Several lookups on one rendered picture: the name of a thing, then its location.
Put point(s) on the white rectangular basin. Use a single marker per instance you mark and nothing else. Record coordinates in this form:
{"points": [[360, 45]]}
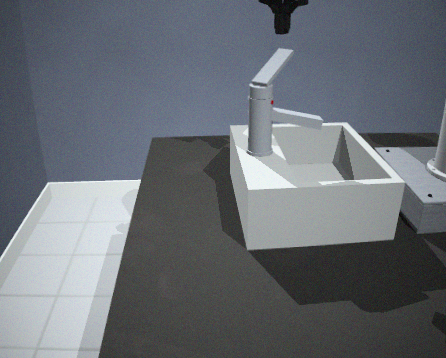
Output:
{"points": [[341, 192]]}

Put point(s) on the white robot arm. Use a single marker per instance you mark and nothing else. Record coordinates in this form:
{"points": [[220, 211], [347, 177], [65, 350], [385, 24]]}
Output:
{"points": [[437, 165]]}

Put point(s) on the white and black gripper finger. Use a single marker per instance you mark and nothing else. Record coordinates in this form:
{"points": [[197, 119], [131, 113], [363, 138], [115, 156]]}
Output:
{"points": [[276, 7], [287, 9]]}

